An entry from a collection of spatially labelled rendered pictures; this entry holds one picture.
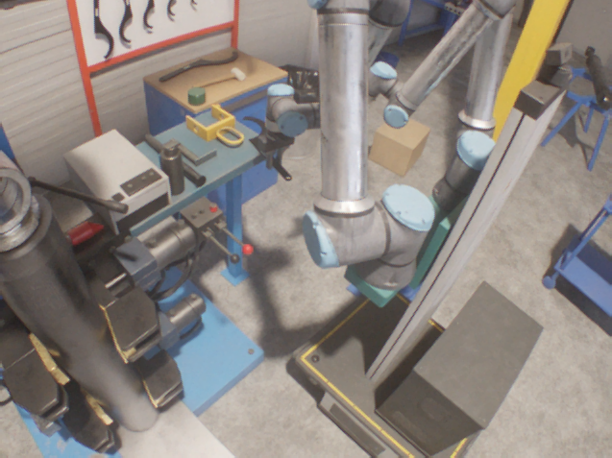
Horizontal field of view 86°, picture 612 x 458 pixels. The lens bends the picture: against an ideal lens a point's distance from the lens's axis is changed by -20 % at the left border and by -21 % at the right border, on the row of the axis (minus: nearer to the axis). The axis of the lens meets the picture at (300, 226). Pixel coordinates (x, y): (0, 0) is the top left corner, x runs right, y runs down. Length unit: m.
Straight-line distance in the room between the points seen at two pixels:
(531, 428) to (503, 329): 1.09
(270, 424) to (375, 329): 0.72
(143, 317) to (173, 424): 0.86
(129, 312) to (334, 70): 0.91
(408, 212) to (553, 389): 2.06
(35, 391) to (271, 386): 1.31
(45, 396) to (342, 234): 0.93
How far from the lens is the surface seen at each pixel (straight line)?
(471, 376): 1.51
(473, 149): 1.39
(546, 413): 2.74
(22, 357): 1.34
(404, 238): 1.04
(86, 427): 1.70
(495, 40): 1.42
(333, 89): 0.89
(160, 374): 1.69
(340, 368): 1.93
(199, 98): 2.20
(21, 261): 0.90
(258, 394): 2.18
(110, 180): 1.41
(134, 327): 1.25
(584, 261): 3.39
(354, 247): 0.97
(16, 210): 0.90
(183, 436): 1.99
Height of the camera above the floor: 2.07
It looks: 47 degrees down
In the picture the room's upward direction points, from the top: 9 degrees clockwise
